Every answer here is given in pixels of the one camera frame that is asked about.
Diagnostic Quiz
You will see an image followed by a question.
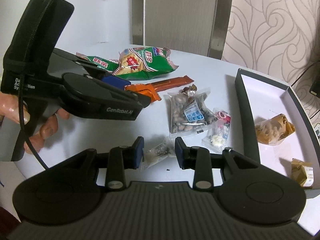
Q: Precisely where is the person's left hand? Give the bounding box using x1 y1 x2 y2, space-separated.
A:
1 93 70 161

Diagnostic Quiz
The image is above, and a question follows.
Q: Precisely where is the clear pink label candy bag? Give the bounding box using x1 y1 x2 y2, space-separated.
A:
202 108 231 153

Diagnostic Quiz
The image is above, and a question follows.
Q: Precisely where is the orange snack bar wrapper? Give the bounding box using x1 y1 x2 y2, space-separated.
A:
124 75 195 94

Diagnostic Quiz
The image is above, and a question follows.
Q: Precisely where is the clear bag of nuts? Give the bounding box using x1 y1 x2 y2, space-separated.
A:
167 85 217 138

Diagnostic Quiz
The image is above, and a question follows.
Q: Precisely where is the brown pastry snack bag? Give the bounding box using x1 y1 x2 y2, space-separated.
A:
255 114 296 146

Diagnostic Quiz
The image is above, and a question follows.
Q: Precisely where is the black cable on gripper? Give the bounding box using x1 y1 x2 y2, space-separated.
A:
17 0 66 170

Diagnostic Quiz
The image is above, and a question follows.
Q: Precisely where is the black television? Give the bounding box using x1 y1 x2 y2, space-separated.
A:
309 74 320 98

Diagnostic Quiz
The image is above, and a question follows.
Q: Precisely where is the green prawn cracker bag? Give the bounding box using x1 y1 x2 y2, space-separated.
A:
112 47 178 81
76 53 119 73

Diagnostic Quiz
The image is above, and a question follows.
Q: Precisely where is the grey chair back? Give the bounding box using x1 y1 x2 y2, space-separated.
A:
131 0 232 60

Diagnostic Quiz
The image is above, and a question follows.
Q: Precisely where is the small clear snack packet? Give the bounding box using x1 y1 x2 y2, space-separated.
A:
140 137 176 171

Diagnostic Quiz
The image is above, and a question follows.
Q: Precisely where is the small gold snack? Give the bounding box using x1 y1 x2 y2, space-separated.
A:
291 159 314 189

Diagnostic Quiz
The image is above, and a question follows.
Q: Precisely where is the dark grey storage box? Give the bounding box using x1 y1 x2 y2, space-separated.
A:
235 69 319 198

